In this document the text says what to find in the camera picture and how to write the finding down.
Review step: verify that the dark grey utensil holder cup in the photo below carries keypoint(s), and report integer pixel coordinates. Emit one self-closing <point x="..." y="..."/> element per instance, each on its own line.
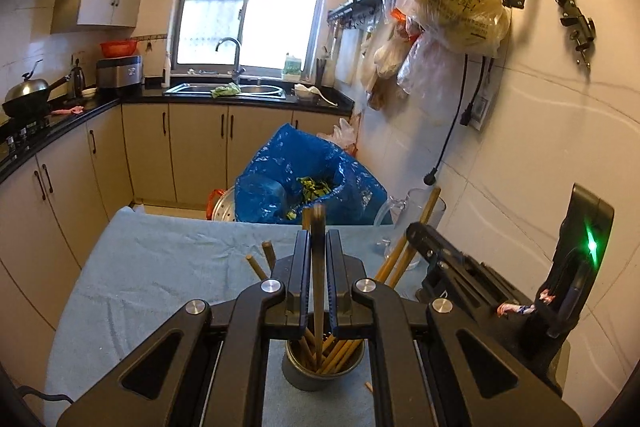
<point x="299" y="370"/>

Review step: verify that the wooden chopsticks in cup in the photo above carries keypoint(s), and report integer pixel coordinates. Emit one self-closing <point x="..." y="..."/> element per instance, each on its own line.
<point x="403" y="256"/>
<point x="263" y="266"/>

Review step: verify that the red plastic basin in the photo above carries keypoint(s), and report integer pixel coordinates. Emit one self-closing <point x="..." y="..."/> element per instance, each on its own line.
<point x="118" y="48"/>

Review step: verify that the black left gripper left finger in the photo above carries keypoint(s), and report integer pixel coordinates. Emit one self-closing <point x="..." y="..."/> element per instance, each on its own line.
<point x="206" y="365"/>

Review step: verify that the wooden chopstick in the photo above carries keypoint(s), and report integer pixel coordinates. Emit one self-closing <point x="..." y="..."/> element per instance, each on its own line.
<point x="317" y="237"/>

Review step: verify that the wooden chopsticks right in cup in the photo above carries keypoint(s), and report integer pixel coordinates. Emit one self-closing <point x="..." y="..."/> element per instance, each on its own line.
<point x="403" y="256"/>

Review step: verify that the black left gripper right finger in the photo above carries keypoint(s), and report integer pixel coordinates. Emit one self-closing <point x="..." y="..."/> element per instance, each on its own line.
<point x="432" y="368"/>

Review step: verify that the blue plastic bag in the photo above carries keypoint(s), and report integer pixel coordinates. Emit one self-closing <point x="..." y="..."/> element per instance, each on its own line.
<point x="295" y="170"/>

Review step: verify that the steel rice cooker box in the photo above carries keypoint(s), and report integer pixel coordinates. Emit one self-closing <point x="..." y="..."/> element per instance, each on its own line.
<point x="115" y="73"/>

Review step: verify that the wooden chopsticks left in cup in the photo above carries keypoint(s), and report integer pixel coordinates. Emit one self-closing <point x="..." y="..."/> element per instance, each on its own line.
<point x="263" y="266"/>

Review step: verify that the clear glass pitcher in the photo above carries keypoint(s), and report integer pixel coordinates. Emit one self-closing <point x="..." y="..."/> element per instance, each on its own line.
<point x="396" y="214"/>

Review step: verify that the light blue towel table cover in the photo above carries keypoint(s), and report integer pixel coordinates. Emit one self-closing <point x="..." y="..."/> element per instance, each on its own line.
<point x="145" y="267"/>

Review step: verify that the black wok on stove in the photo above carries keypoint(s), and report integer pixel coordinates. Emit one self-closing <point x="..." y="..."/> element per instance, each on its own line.
<point x="28" y="100"/>

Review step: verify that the beige lower kitchen cabinets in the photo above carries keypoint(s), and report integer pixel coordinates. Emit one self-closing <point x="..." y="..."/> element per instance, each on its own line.
<point x="54" y="208"/>

